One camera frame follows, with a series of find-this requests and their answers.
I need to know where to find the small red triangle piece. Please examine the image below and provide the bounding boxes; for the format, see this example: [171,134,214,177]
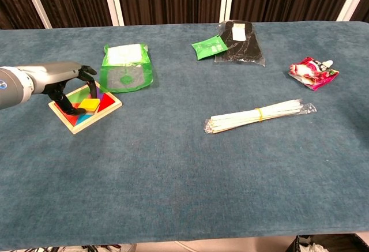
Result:
[97,92,116,111]

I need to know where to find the small green packet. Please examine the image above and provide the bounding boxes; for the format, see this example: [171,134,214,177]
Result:
[191,35,228,61]

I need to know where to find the black floor cables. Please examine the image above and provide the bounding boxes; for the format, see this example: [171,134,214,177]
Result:
[43,243,136,252]

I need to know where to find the green triangle puzzle piece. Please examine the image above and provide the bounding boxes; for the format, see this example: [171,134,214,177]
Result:
[65,86,90,104]

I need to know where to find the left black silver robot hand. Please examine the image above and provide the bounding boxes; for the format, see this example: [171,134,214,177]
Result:
[30,61,100,115]

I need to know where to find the wooden tangram puzzle tray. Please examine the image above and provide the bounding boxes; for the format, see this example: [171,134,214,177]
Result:
[48,81,123,135]

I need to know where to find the wrapped white chopstick bundle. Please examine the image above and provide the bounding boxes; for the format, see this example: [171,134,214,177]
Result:
[204,98,318,135]

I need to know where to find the black socks in clear bag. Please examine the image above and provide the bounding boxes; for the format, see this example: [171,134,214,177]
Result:
[214,20,266,67]

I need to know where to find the blue triangle puzzle piece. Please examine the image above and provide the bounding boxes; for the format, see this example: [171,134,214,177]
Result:
[76,112,96,126]

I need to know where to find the small yellow cube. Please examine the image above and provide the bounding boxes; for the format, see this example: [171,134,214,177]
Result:
[78,98,101,111]

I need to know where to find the black storage crate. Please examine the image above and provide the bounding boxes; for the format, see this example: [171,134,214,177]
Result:
[291,234,369,252]

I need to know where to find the green bag with white cloth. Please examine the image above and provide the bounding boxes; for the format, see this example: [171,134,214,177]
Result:
[100,43,154,93]

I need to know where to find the teal tablecloth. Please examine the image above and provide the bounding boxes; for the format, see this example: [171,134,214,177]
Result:
[0,20,369,250]

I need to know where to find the large red triangle piece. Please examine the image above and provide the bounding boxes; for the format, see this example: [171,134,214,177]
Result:
[54,101,80,125]

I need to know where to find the red white snack pouch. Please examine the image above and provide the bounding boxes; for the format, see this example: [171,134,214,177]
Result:
[288,57,340,92]

